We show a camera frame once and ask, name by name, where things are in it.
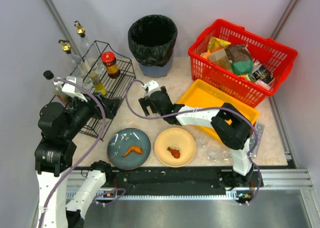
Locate small yellow seasoning bottle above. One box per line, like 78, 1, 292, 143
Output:
89, 71, 107, 96

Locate black-capped dark sauce bottle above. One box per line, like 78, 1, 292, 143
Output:
43, 70, 69, 105

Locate gold-capped glass bottle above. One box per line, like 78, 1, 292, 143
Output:
58, 39, 93, 91
74, 20, 105, 75

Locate cream ceramic plate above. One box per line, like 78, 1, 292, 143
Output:
154, 128, 196, 168

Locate red-lidded sauce jar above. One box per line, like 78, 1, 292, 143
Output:
100, 51, 120, 79

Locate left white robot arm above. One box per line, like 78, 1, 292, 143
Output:
34, 71, 122, 228

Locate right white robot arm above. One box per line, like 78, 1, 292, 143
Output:
138, 80, 254, 186

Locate chicken wing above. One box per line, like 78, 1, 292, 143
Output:
122, 146, 144, 158

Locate chicken drumstick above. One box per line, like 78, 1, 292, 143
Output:
167, 147, 181, 159

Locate left small glass cup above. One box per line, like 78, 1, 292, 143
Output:
194, 133, 209, 148

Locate small glass cup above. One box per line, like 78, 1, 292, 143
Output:
194, 133, 209, 148
221, 150, 232, 161
206, 146, 221, 162

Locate trash bin with black bag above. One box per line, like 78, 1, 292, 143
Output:
127, 14, 178, 78

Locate brown cardboard box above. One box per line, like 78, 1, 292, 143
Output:
208, 49, 232, 72

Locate middle small glass cup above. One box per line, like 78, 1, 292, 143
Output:
206, 146, 221, 162

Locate yellow snack bag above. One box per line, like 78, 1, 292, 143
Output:
207, 36, 231, 53

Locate red plastic shopping basket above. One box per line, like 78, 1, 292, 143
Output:
188, 19, 298, 107

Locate right small glass cup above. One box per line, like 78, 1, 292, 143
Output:
221, 150, 232, 161

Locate green sponge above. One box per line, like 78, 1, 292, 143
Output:
231, 60, 254, 75

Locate dark brown snack bag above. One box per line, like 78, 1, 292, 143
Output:
225, 44, 253, 63

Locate silver foil packet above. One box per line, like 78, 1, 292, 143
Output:
249, 122, 265, 158

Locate black gold snack packet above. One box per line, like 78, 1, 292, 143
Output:
252, 63, 274, 85

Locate black wire rack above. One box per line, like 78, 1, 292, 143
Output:
46, 40, 137, 142

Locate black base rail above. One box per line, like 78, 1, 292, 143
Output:
84, 164, 265, 196

